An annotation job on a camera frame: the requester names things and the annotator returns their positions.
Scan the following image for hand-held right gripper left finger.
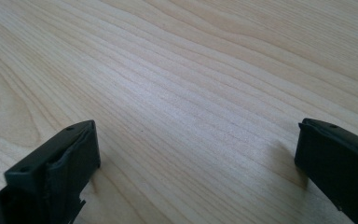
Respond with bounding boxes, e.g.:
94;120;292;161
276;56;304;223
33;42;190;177
0;119;102;224

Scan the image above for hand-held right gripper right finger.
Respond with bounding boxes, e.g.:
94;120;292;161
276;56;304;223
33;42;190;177
294;118;358;224

